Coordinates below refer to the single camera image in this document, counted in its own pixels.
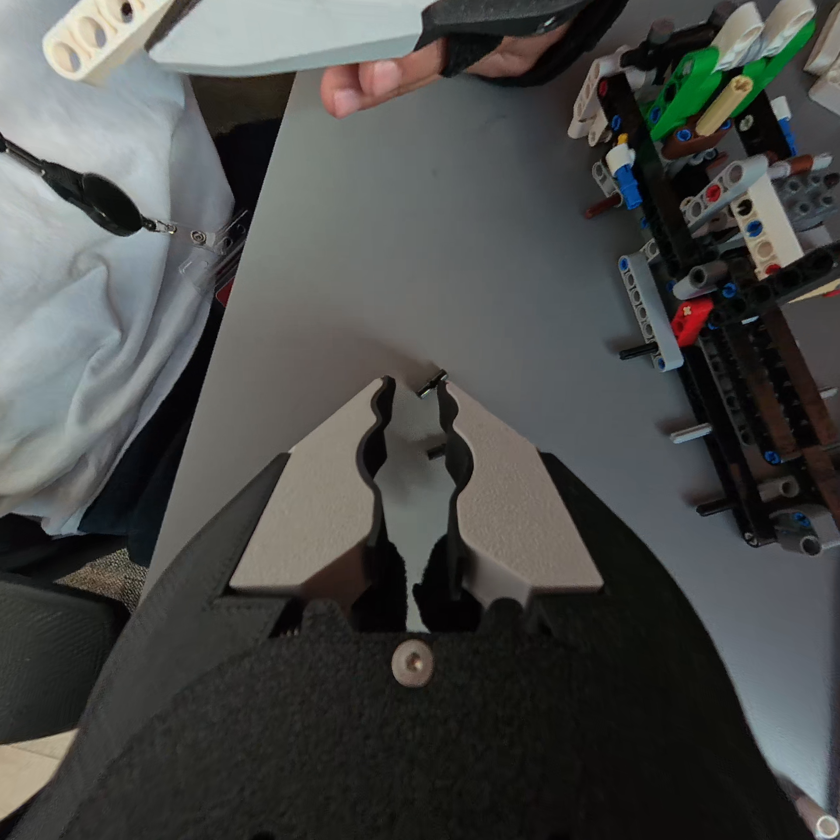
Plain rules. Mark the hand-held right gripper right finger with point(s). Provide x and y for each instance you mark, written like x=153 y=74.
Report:
x=518 y=525

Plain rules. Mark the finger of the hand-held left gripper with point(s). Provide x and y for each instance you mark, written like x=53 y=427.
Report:
x=289 y=36

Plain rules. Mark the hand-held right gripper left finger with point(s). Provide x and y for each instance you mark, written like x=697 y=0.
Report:
x=308 y=518

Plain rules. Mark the grey lego pin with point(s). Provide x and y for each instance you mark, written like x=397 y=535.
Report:
x=817 y=817

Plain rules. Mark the partly built lego truck chassis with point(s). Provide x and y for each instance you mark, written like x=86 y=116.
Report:
x=735 y=262

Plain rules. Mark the white lego beam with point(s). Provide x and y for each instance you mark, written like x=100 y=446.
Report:
x=98 y=36

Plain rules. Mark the person's left hand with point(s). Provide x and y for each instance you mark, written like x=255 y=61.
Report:
x=380 y=82

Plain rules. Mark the dark fabric chair seat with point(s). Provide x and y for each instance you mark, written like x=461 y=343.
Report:
x=52 y=656

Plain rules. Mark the small black lego pin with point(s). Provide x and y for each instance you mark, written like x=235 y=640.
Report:
x=432 y=384

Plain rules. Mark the clear badge holder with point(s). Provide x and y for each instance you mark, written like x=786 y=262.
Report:
x=213 y=256

